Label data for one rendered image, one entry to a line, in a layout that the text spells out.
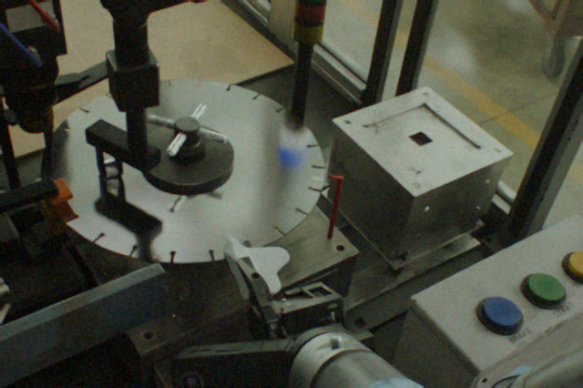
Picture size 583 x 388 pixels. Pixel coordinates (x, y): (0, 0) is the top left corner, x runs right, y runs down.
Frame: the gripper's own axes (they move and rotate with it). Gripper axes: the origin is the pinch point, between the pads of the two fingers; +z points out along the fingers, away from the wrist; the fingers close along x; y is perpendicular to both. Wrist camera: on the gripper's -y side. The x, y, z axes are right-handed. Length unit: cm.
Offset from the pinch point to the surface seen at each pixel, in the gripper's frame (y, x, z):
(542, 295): 32.7, -3.7, -10.5
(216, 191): 1.8, 11.5, 6.3
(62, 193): -14.5, 14.3, 7.5
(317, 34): 24.6, 27.0, 24.2
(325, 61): 38, 21, 52
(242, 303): 2.5, -1.7, 4.2
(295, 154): 13.2, 13.4, 9.3
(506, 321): 26.6, -4.8, -12.0
